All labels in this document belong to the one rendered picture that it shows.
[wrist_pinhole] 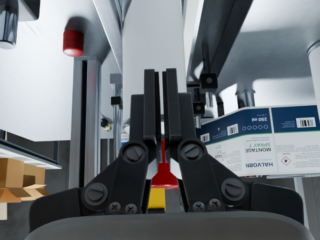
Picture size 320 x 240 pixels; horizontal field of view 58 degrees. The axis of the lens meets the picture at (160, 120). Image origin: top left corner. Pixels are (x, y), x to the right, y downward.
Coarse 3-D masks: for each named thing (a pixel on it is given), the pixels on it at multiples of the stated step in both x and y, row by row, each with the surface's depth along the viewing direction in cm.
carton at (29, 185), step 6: (24, 168) 290; (30, 168) 305; (24, 174) 290; (30, 174) 304; (24, 180) 289; (30, 180) 304; (24, 186) 289; (30, 186) 287; (36, 186) 299; (42, 186) 315; (30, 192) 315; (24, 198) 315; (30, 198) 316
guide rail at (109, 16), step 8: (96, 0) 19; (104, 0) 19; (112, 0) 20; (96, 8) 20; (104, 8) 20; (112, 8) 20; (104, 16) 21; (112, 16) 21; (104, 24) 22; (112, 24) 22; (120, 24) 24; (112, 32) 23; (120, 32) 24; (112, 40) 25; (120, 40) 25; (112, 48) 26; (120, 48) 26; (120, 56) 28; (120, 64) 29
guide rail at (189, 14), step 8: (184, 0) 30; (192, 0) 27; (184, 8) 30; (192, 8) 28; (184, 16) 30; (192, 16) 30; (184, 24) 31; (192, 24) 31; (184, 32) 33; (192, 32) 33; (184, 40) 34; (184, 48) 36
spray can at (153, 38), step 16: (128, 0) 23; (144, 0) 22; (160, 0) 22; (176, 0) 23; (128, 16) 23; (144, 16) 22; (160, 16) 22; (176, 16) 23; (128, 32) 23; (144, 32) 22; (160, 32) 22; (176, 32) 23; (128, 48) 22; (144, 48) 21; (160, 48) 21; (176, 48) 22; (128, 64) 22; (144, 64) 21; (160, 64) 21; (176, 64) 22; (128, 80) 22; (160, 80) 21; (128, 96) 21; (160, 96) 20; (128, 112) 21; (128, 128) 21; (160, 176) 20
